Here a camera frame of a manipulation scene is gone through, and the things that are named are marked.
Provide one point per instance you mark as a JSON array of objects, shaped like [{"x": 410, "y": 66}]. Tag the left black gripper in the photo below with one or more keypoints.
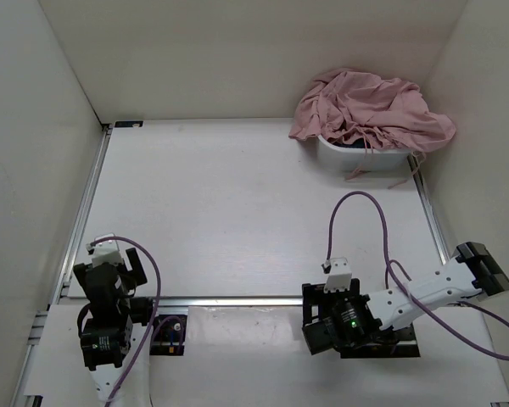
[{"x": 137, "y": 273}]

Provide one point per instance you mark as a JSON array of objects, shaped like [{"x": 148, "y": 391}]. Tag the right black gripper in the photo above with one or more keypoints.
[{"x": 315, "y": 294}]

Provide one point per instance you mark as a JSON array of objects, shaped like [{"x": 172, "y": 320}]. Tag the pink trousers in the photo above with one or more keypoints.
[{"x": 344, "y": 105}]

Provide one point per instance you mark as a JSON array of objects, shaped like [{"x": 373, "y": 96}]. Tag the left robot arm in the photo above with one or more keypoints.
[{"x": 114, "y": 327}]

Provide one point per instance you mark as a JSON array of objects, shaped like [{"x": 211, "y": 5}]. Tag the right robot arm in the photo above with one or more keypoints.
[{"x": 471, "y": 275}]

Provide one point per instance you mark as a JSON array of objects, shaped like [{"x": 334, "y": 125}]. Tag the white plastic basket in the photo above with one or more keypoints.
[{"x": 345, "y": 159}]

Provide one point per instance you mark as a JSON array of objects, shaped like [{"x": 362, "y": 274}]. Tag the blue folded jeans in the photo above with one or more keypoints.
[{"x": 355, "y": 144}]

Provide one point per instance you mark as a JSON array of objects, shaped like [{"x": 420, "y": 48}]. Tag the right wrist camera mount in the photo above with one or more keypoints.
[{"x": 339, "y": 275}]

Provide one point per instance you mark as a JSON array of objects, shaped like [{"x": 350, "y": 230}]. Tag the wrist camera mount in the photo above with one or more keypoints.
[
  {"x": 339, "y": 275},
  {"x": 105, "y": 252}
]

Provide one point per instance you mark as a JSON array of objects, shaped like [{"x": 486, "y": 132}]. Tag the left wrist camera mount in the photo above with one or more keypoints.
[{"x": 105, "y": 252}]

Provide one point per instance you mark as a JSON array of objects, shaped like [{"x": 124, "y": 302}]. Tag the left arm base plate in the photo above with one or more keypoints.
[{"x": 169, "y": 335}]

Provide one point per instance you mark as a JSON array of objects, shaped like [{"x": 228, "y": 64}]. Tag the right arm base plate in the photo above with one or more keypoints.
[{"x": 401, "y": 344}]

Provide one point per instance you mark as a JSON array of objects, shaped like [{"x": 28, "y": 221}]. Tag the aluminium table frame rail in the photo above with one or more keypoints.
[{"x": 236, "y": 213}]

